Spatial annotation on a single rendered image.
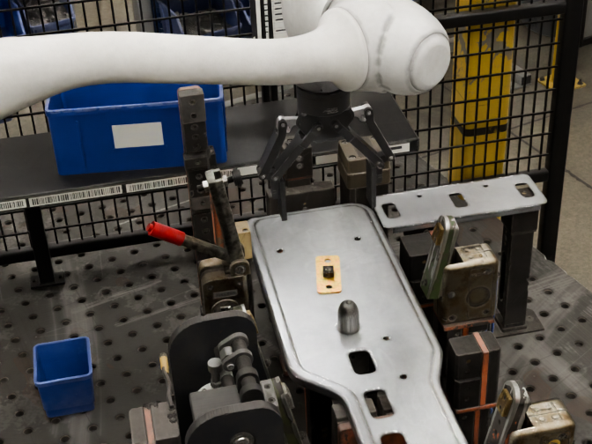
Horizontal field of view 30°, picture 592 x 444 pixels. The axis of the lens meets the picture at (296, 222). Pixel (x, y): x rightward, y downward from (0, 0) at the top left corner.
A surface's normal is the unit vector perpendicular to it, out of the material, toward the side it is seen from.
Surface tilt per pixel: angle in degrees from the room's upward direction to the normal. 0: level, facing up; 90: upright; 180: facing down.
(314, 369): 0
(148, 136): 90
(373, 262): 0
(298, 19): 92
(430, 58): 91
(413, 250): 0
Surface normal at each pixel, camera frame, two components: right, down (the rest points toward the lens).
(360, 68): -0.31, 0.55
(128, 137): 0.08, 0.56
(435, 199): -0.04, -0.83
